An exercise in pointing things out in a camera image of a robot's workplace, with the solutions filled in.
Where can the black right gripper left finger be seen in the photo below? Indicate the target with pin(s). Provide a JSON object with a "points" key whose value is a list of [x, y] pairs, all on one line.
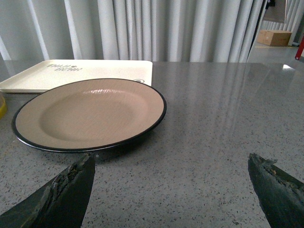
{"points": [[60, 203]]}

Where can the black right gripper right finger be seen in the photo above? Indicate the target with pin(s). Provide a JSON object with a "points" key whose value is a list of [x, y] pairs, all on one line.
{"points": [[281, 196]]}

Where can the tan plate with black rim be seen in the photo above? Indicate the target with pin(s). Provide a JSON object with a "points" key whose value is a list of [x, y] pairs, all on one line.
{"points": [[89, 115]]}

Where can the cream rectangular serving tray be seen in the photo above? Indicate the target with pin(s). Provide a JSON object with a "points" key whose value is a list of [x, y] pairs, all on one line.
{"points": [[53, 73]]}

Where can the bamboo steamer with yellow rims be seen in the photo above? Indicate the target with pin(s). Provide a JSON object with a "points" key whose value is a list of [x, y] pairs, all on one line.
{"points": [[3, 106]]}

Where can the brown cardboard box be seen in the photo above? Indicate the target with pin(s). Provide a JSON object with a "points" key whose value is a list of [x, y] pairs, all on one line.
{"points": [[274, 38]]}

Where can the red metal post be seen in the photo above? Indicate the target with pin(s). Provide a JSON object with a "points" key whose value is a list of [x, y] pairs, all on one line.
{"points": [[300, 50]]}

